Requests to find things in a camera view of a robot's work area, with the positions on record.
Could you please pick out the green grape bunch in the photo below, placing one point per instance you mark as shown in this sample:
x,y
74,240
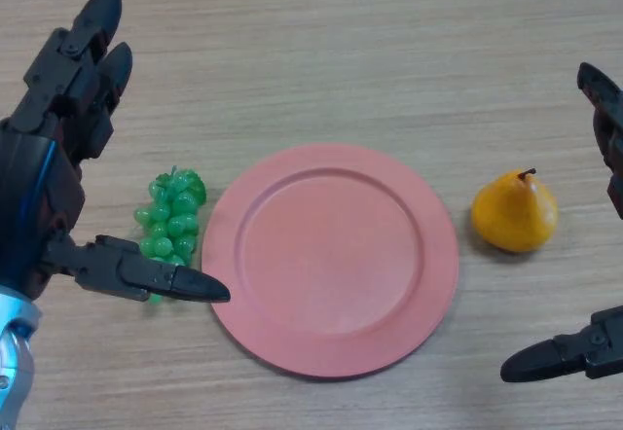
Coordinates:
x,y
170,211

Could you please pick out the yellow pear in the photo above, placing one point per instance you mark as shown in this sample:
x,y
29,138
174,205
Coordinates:
x,y
513,213

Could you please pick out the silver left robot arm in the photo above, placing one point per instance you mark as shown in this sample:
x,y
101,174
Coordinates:
x,y
14,352

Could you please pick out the pink round plate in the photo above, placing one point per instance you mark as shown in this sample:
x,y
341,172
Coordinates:
x,y
331,264

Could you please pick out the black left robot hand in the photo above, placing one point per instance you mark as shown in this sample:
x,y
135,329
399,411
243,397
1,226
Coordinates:
x,y
29,182

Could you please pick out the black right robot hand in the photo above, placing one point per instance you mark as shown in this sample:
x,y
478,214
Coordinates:
x,y
560,354

